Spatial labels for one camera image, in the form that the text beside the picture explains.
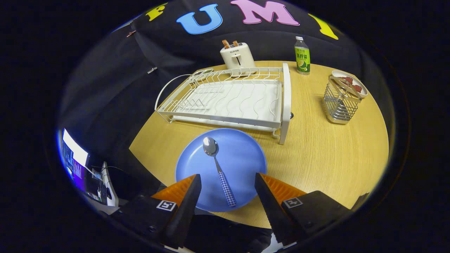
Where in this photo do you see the white wire dish rack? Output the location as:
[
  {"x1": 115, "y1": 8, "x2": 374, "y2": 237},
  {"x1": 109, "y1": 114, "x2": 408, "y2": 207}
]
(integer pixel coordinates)
[{"x1": 155, "y1": 63, "x2": 293, "y2": 145}]

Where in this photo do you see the white dish with red food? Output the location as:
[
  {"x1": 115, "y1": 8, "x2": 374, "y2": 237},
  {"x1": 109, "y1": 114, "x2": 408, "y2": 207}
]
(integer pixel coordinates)
[{"x1": 332, "y1": 70, "x2": 368, "y2": 98}]

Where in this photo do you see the computer monitor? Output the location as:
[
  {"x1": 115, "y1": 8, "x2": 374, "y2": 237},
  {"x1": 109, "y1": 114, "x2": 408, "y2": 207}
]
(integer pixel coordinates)
[{"x1": 62, "y1": 128, "x2": 89, "y2": 192}]

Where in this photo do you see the white toaster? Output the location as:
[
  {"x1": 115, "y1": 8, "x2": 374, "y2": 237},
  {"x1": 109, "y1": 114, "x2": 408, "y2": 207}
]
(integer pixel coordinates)
[{"x1": 220, "y1": 43, "x2": 257, "y2": 75}]

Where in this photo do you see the green tea bottle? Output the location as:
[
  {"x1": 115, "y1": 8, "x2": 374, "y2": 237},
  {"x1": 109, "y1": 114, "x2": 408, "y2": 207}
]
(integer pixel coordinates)
[{"x1": 294, "y1": 36, "x2": 311, "y2": 75}]

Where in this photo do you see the blue plate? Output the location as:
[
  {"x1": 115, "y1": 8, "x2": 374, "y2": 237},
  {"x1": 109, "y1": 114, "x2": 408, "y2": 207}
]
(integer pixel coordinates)
[{"x1": 175, "y1": 128, "x2": 268, "y2": 213}]

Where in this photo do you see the metal wire basket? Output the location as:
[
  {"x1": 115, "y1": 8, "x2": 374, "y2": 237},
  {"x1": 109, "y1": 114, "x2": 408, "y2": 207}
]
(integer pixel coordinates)
[{"x1": 323, "y1": 74, "x2": 362, "y2": 125}]

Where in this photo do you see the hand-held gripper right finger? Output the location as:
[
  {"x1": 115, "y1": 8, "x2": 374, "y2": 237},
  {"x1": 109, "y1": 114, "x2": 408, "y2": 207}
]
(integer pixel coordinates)
[{"x1": 254, "y1": 172, "x2": 353, "y2": 247}]

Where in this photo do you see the black backdrop cloth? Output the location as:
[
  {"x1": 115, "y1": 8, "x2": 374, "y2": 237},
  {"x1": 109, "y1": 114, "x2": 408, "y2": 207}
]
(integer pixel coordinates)
[{"x1": 58, "y1": 0, "x2": 394, "y2": 197}]

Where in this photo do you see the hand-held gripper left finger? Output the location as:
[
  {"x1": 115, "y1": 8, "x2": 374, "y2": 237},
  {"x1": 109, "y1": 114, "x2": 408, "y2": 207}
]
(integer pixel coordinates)
[{"x1": 111, "y1": 173, "x2": 203, "y2": 250}]

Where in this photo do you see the checkered handle metal spoon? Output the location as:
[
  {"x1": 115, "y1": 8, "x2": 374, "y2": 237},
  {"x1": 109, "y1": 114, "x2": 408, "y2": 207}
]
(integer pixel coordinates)
[{"x1": 203, "y1": 137, "x2": 237, "y2": 207}]

